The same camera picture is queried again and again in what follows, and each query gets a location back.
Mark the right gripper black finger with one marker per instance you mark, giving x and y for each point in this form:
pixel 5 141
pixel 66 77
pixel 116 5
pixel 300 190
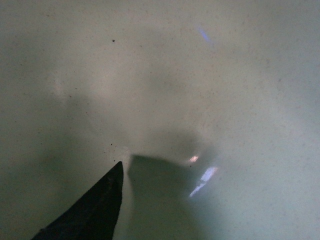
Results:
pixel 94 215

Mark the green bowl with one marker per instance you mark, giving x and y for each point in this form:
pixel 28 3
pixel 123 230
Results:
pixel 212 106

